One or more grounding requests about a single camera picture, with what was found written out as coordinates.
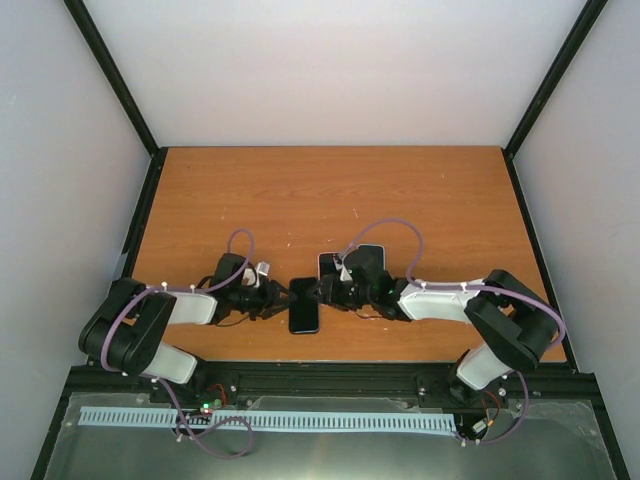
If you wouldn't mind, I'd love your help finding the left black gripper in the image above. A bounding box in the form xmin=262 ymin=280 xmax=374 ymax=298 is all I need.
xmin=231 ymin=277 xmax=297 ymax=321

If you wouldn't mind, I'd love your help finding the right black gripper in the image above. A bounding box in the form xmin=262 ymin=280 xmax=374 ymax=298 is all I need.
xmin=307 ymin=274 xmax=375 ymax=312

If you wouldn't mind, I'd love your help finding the black phone case front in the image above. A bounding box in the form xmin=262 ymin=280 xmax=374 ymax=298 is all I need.
xmin=288 ymin=277 xmax=321 ymax=336

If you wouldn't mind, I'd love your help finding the pink phone case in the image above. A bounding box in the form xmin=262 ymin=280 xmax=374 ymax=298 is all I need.
xmin=316 ymin=251 xmax=346 ymax=279

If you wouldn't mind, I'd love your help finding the light blue phone case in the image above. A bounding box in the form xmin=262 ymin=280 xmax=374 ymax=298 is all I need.
xmin=355 ymin=243 xmax=387 ymax=271

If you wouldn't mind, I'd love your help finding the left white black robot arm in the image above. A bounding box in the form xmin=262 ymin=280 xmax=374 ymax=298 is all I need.
xmin=78 ymin=253 xmax=297 ymax=403

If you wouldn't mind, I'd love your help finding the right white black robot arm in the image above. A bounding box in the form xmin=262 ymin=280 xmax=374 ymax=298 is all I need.
xmin=307 ymin=269 xmax=566 ymax=404

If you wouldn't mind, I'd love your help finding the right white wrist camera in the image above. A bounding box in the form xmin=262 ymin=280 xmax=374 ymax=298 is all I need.
xmin=333 ymin=254 xmax=353 ymax=282

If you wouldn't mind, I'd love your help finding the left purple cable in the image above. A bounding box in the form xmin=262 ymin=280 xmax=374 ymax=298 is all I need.
xmin=99 ymin=228 xmax=256 ymax=459

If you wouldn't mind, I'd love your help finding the light blue cable duct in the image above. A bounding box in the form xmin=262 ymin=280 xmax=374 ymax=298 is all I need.
xmin=77 ymin=407 xmax=456 ymax=436

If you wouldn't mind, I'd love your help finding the black aluminium frame rail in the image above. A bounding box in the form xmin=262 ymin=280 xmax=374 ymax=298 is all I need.
xmin=69 ymin=359 xmax=599 ymax=416

